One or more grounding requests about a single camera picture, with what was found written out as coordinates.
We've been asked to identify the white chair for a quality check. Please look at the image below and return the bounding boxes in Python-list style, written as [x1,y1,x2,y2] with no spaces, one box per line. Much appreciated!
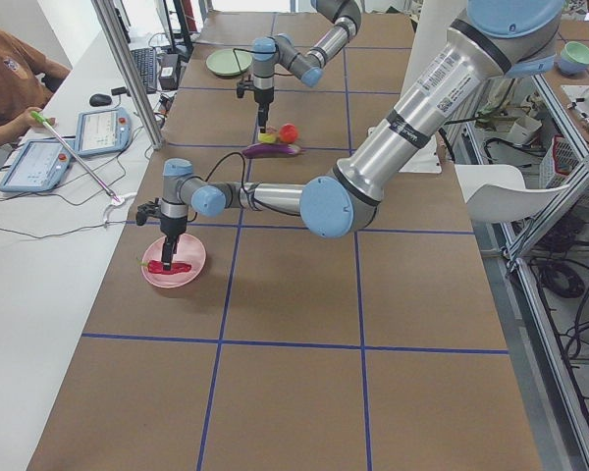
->
[455,164,569,223]

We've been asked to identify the red chili pepper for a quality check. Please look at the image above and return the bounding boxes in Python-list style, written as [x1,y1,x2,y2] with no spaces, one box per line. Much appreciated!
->
[138,259,192,275]

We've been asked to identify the yellow-pink peach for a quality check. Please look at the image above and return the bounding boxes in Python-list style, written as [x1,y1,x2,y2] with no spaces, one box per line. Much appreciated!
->
[257,127,279,144]

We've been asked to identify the teach pendant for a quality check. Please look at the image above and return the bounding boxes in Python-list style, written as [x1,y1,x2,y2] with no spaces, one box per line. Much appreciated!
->
[75,108,132,157]
[0,139,72,193]

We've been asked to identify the black box device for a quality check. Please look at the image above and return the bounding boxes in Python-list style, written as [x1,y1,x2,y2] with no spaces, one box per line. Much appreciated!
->
[158,54,181,90]

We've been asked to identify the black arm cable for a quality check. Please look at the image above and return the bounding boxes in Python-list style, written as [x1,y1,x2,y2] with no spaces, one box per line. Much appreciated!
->
[188,151,305,222]

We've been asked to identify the pink plate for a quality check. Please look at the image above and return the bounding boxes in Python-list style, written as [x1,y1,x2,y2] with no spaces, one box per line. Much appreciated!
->
[140,234,206,288]

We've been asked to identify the person in brown shirt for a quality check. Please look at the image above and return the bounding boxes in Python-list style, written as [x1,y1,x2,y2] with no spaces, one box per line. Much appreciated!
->
[0,29,70,147]

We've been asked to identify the red orange fruit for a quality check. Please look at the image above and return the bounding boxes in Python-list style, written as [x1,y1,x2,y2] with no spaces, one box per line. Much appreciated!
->
[278,123,299,144]

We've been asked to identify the black keyboard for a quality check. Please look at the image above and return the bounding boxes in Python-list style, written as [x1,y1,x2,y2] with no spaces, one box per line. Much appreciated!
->
[131,47,158,94]

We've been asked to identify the purple eggplant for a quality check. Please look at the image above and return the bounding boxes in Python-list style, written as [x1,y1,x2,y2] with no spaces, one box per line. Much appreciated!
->
[241,143,303,159]

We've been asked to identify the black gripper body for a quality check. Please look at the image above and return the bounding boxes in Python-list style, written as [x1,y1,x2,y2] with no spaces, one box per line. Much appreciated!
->
[135,198,187,240]
[236,74,275,106]

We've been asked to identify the teach pendant near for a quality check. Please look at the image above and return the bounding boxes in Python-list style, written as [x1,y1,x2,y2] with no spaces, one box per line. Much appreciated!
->
[0,139,72,193]

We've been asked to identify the mint green plate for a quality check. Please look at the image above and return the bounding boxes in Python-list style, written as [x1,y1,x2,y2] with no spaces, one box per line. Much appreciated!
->
[206,48,252,78]

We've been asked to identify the aluminium frame post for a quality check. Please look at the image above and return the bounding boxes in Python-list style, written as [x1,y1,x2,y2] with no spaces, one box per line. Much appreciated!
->
[91,0,164,150]

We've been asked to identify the black computer mouse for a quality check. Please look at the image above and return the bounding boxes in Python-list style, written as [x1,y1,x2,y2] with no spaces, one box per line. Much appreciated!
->
[88,93,112,107]

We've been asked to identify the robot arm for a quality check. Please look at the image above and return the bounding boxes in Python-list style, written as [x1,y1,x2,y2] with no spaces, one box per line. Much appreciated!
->
[237,0,361,133]
[135,1,562,269]

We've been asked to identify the green handled stick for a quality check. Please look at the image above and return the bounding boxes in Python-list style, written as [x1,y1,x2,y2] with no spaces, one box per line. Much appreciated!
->
[29,110,125,206]

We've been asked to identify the teach pendant far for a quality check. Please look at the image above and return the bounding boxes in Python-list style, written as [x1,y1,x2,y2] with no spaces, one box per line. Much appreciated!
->
[75,108,132,157]

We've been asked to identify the stacked green blue bowls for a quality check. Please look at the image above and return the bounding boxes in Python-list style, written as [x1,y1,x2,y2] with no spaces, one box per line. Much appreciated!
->
[556,41,589,76]

